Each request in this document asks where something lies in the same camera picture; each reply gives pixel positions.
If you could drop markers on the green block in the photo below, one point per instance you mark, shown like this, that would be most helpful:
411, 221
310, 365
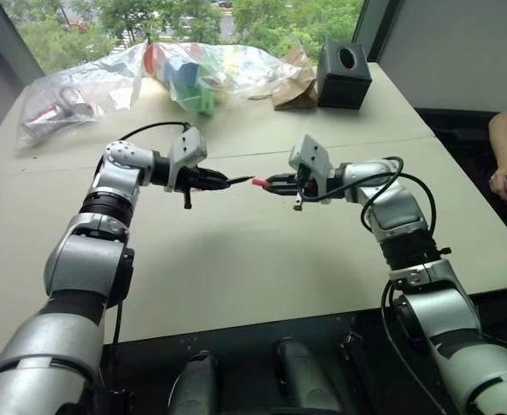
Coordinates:
206, 97

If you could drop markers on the silver drink can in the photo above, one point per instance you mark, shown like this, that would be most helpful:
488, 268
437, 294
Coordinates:
59, 114

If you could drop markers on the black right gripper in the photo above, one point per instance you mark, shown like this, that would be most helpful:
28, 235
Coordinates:
306, 186

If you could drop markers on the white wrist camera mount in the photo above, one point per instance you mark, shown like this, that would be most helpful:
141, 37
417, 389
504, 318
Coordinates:
187, 147
312, 153

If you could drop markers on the red marker cap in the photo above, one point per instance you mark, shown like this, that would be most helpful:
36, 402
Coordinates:
260, 182

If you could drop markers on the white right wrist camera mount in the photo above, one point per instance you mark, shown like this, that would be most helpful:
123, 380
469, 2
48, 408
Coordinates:
312, 153

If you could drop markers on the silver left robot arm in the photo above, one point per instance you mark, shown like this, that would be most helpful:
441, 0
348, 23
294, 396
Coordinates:
80, 263

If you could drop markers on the black tissue box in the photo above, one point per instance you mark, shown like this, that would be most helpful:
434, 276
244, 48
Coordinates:
342, 78

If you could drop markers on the clear bag of colourful items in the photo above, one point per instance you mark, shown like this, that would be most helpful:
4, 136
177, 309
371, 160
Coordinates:
219, 73

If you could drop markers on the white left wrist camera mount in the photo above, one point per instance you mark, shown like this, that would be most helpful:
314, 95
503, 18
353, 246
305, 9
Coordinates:
187, 147

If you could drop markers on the dark rounded shape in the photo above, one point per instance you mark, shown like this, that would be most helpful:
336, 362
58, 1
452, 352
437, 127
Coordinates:
195, 384
307, 376

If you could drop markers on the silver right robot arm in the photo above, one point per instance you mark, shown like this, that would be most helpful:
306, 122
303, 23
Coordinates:
435, 302

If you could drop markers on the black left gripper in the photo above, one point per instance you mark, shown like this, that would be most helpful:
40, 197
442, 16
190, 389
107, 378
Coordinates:
192, 178

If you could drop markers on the brown paper bag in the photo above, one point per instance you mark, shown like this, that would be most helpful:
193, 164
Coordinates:
297, 88

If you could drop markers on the clear plastic bag with cans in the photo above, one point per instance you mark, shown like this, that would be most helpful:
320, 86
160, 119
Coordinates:
78, 93

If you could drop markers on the blue box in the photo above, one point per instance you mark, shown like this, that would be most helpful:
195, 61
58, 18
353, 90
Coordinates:
183, 78

